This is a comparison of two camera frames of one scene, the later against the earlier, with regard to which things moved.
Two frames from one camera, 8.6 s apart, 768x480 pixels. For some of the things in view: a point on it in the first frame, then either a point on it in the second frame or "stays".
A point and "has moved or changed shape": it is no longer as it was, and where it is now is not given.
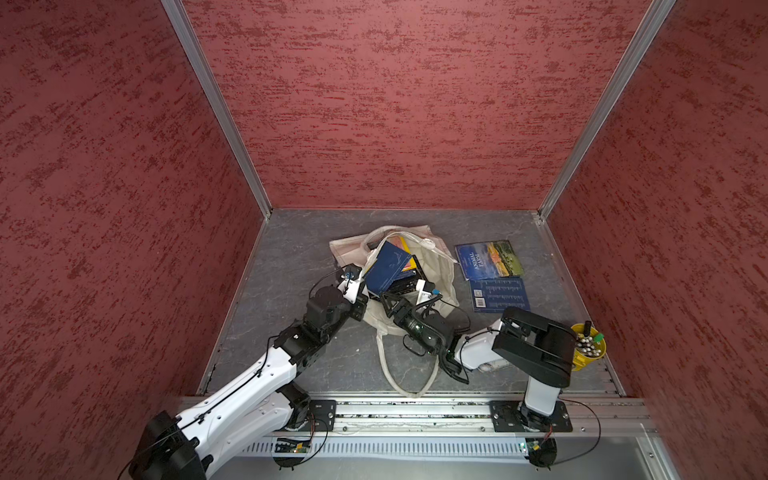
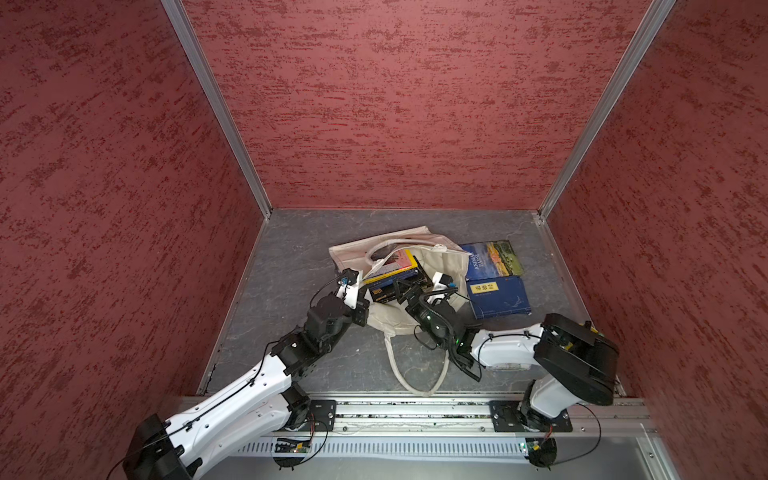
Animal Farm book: x=493 y=259 stays
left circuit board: x=285 y=445 stays
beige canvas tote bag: x=437 y=265 has moved or changed shape
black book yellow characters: x=410 y=284 stays
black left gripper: x=360 y=306 stays
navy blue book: x=387 y=268 to x=498 y=297
